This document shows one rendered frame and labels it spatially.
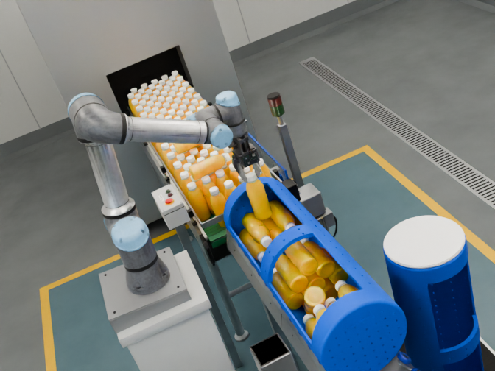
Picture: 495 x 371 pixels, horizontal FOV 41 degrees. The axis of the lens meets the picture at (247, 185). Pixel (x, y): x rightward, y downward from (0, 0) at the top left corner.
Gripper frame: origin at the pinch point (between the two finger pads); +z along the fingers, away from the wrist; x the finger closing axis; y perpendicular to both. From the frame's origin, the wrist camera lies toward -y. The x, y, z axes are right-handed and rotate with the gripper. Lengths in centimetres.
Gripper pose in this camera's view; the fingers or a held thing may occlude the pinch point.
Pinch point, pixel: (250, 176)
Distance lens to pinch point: 247.2
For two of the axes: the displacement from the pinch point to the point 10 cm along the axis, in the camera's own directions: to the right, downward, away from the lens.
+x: 9.0, -4.1, 1.7
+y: 3.5, 4.2, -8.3
